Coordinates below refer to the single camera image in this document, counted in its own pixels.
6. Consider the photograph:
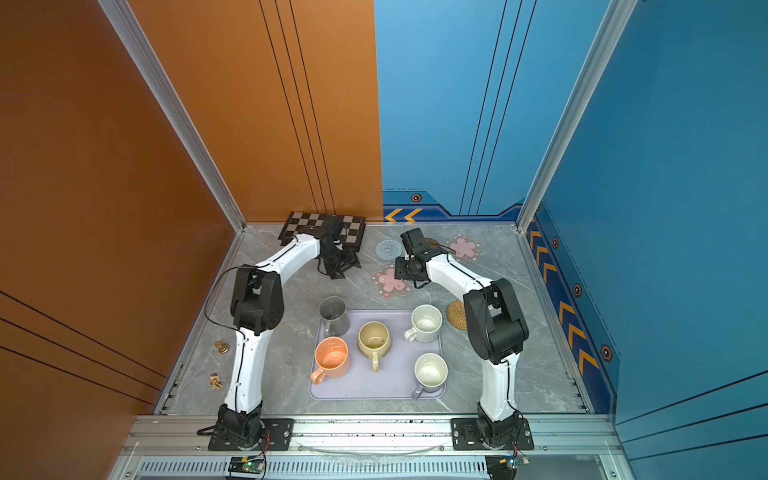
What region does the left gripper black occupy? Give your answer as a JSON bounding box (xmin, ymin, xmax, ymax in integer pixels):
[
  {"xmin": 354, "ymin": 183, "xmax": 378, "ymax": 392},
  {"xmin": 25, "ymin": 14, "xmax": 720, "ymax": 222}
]
[{"xmin": 324, "ymin": 246, "xmax": 366, "ymax": 280}]

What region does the light blue woven coaster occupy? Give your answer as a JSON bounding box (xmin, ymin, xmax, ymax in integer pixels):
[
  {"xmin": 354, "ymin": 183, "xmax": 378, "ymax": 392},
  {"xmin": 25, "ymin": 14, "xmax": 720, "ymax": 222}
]
[{"xmin": 375, "ymin": 239, "xmax": 403, "ymax": 262}]

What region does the pink flower coaster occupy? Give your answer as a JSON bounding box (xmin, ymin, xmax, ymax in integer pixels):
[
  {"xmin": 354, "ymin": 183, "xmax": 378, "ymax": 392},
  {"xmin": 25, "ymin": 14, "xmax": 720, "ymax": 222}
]
[
  {"xmin": 447, "ymin": 234, "xmax": 482, "ymax": 263},
  {"xmin": 371, "ymin": 263, "xmax": 412, "ymax": 300}
]

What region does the tan rattan round coaster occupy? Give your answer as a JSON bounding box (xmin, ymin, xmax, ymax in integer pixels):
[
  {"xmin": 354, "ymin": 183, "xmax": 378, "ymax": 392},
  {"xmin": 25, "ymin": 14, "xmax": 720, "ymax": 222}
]
[{"xmin": 446, "ymin": 300, "xmax": 468, "ymax": 331}]

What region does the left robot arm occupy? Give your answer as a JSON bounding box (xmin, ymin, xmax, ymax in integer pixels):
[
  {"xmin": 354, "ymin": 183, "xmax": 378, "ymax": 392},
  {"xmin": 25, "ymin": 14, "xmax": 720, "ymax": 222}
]
[{"xmin": 203, "ymin": 215, "xmax": 360, "ymax": 451}]

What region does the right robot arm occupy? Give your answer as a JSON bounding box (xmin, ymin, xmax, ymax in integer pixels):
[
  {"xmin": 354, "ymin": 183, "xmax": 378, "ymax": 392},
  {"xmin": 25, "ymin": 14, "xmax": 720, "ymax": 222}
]
[{"xmin": 395, "ymin": 228, "xmax": 534, "ymax": 451}]

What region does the folded chessboard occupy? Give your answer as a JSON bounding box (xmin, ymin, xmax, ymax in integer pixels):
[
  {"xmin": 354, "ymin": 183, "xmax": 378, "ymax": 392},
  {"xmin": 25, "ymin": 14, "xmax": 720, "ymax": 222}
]
[{"xmin": 278, "ymin": 212, "xmax": 366, "ymax": 252}]

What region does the grey metal cup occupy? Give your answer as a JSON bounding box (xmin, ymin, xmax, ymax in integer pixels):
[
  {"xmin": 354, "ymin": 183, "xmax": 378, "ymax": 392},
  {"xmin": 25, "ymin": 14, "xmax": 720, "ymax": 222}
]
[{"xmin": 319, "ymin": 296, "xmax": 350, "ymax": 338}]

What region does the white ceramic mug upper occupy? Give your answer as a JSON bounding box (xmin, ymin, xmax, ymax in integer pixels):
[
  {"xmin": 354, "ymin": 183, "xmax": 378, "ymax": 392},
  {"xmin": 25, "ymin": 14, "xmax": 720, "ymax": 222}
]
[{"xmin": 404, "ymin": 304, "xmax": 443, "ymax": 343}]

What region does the yellow ceramic mug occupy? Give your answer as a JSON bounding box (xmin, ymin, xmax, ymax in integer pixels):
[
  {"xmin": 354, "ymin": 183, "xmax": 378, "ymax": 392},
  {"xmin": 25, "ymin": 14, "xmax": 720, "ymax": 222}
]
[{"xmin": 357, "ymin": 321, "xmax": 392, "ymax": 373}]

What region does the orange ceramic mug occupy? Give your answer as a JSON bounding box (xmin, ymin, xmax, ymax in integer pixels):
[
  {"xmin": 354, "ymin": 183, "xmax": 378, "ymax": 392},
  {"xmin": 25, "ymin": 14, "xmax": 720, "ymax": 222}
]
[{"xmin": 310, "ymin": 337, "xmax": 351, "ymax": 385}]

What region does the lavender plastic tray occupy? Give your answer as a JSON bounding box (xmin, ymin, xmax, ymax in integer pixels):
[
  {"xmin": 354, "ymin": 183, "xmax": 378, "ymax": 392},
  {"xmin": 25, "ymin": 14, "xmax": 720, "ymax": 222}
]
[{"xmin": 308, "ymin": 310, "xmax": 442, "ymax": 401}]

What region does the white lavender mug lower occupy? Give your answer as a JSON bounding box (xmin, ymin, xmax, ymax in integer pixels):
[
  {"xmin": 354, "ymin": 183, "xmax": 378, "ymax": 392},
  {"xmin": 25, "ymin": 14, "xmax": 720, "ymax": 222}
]
[{"xmin": 412, "ymin": 353, "xmax": 449, "ymax": 400}]

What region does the small gold object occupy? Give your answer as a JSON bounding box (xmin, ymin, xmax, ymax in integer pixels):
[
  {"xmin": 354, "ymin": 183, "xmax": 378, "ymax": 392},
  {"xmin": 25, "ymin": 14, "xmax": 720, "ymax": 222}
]
[{"xmin": 214, "ymin": 341, "xmax": 230, "ymax": 354}]

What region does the small colourful object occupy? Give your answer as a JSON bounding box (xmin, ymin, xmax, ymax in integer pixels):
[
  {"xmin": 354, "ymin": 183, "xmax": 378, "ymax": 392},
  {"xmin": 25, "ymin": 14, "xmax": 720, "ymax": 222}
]
[{"xmin": 209, "ymin": 373, "xmax": 225, "ymax": 391}]

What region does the circuit board right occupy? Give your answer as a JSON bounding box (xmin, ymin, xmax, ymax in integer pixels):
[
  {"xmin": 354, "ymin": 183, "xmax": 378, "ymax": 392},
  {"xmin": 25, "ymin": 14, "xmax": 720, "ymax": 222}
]
[{"xmin": 485, "ymin": 453, "xmax": 530, "ymax": 480}]

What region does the green circuit board left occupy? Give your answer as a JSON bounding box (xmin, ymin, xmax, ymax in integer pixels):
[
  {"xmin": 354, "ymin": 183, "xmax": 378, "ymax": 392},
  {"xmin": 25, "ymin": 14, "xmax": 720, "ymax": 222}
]
[{"xmin": 225, "ymin": 456, "xmax": 267, "ymax": 479}]

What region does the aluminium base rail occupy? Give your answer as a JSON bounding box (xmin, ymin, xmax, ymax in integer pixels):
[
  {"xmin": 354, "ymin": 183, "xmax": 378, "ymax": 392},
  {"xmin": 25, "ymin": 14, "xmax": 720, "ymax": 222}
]
[{"xmin": 109, "ymin": 414, "xmax": 634, "ymax": 479}]

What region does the aluminium frame post left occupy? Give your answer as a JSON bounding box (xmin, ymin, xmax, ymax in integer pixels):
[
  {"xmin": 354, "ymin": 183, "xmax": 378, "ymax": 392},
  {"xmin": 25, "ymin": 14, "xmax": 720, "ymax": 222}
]
[{"xmin": 98, "ymin": 0, "xmax": 247, "ymax": 232}]

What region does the aluminium frame post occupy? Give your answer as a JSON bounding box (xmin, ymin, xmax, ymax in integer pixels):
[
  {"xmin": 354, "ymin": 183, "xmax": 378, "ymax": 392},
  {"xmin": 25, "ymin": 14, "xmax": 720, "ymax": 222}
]
[
  {"xmin": 515, "ymin": 0, "xmax": 638, "ymax": 234},
  {"xmin": 98, "ymin": 0, "xmax": 247, "ymax": 232}
]

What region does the aluminium frame post right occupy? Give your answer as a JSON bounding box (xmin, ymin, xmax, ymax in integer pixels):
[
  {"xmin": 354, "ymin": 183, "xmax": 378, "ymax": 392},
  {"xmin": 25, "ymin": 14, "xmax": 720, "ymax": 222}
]
[{"xmin": 515, "ymin": 0, "xmax": 638, "ymax": 234}]

